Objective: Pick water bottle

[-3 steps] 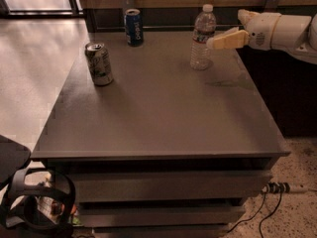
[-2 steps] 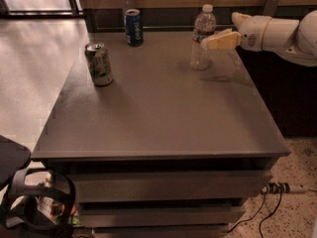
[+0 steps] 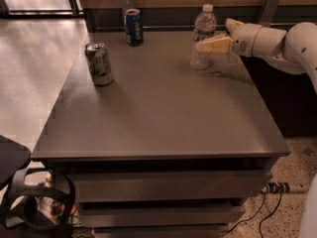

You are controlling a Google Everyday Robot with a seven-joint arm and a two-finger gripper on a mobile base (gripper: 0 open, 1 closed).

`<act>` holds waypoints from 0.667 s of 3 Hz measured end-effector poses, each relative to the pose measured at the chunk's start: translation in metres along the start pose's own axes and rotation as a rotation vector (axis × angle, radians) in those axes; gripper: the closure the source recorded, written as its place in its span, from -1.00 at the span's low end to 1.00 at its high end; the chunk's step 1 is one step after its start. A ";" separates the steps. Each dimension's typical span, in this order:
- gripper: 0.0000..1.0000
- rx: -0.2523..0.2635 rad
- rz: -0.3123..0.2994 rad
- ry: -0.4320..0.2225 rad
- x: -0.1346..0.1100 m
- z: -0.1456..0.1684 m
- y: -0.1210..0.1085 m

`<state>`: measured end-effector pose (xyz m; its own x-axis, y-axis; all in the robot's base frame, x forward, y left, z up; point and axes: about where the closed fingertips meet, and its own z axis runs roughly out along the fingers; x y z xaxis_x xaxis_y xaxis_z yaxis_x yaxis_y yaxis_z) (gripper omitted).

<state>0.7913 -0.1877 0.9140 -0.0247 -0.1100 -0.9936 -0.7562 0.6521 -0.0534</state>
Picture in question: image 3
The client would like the white power strip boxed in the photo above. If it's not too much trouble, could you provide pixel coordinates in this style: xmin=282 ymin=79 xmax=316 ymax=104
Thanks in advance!
xmin=261 ymin=181 xmax=309 ymax=195

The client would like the white green soda can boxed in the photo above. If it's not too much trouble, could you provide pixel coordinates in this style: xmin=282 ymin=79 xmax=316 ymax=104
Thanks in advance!
xmin=85 ymin=42 xmax=113 ymax=86

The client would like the black cable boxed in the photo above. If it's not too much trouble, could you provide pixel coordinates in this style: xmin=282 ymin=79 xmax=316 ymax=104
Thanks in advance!
xmin=227 ymin=191 xmax=283 ymax=238

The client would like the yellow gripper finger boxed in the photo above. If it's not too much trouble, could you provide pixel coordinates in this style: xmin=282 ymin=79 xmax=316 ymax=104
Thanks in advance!
xmin=226 ymin=18 xmax=243 ymax=34
xmin=196 ymin=37 xmax=234 ymax=54

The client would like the blue pepsi can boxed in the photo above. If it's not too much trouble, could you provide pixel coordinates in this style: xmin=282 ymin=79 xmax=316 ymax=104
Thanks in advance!
xmin=124 ymin=8 xmax=144 ymax=47

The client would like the grey drawer cabinet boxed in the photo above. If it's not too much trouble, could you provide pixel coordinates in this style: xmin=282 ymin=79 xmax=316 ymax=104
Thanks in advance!
xmin=34 ymin=32 xmax=288 ymax=238

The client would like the clear plastic water bottle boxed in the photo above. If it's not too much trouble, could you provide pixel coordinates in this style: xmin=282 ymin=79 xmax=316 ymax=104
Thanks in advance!
xmin=190 ymin=4 xmax=217 ymax=70

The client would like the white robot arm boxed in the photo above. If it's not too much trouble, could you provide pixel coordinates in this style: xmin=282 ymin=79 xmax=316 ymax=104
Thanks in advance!
xmin=195 ymin=18 xmax=317 ymax=92

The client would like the metal wall bracket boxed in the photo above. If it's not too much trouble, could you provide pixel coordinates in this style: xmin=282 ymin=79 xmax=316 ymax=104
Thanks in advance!
xmin=258 ymin=0 xmax=280 ymax=27

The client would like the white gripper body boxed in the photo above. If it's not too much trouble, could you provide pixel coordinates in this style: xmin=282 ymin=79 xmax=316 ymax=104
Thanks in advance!
xmin=231 ymin=24 xmax=262 ymax=57

